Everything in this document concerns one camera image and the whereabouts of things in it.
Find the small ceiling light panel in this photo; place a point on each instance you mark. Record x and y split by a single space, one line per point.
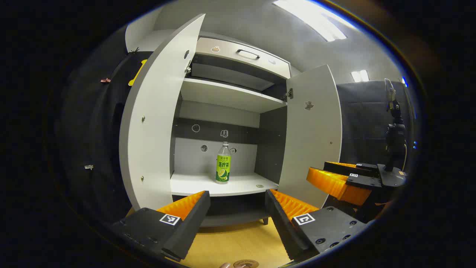
360 76

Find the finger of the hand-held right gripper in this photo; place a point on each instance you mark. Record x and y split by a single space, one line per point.
342 167
334 184

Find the round brown coaster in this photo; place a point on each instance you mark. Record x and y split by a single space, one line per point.
246 264

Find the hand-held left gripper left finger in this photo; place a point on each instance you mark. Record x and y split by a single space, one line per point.
191 223

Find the green label drink bottle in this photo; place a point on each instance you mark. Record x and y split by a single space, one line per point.
223 167

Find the long ceiling light panel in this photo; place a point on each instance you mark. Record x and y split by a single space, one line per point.
312 18

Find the grey white wooden cabinet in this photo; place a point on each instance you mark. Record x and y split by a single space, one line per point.
223 95

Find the white cabinet drawer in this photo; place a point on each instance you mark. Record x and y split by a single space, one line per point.
227 50

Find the black cloth clip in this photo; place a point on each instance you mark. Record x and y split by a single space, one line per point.
134 50

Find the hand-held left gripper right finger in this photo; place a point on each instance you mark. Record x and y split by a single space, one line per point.
284 227

